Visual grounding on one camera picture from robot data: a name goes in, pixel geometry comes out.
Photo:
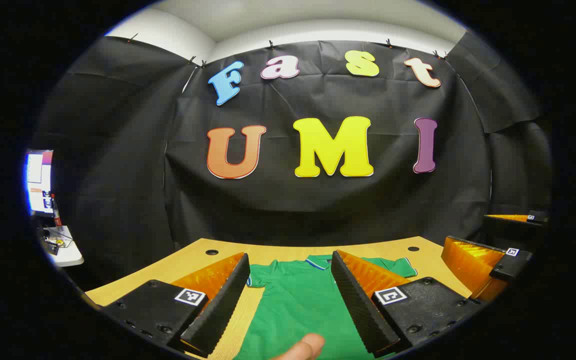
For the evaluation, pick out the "white side table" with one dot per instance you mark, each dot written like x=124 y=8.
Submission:
x=70 y=255

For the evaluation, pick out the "computer monitor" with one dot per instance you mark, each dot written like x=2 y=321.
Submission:
x=39 y=180

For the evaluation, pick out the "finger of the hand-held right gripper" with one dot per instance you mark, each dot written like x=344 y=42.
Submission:
x=468 y=265
x=513 y=227

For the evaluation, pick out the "green T-shirt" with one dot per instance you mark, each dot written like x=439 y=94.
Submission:
x=293 y=300

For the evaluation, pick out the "red bottle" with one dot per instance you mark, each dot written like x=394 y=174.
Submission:
x=56 y=212

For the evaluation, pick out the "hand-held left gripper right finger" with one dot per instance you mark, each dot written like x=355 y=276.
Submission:
x=358 y=300

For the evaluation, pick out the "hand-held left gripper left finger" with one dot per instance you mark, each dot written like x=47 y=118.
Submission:
x=223 y=305

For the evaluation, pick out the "black backdrop cloth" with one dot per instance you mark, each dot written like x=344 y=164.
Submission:
x=318 y=210

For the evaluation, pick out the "small yellow black device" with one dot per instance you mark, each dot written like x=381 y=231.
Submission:
x=54 y=245

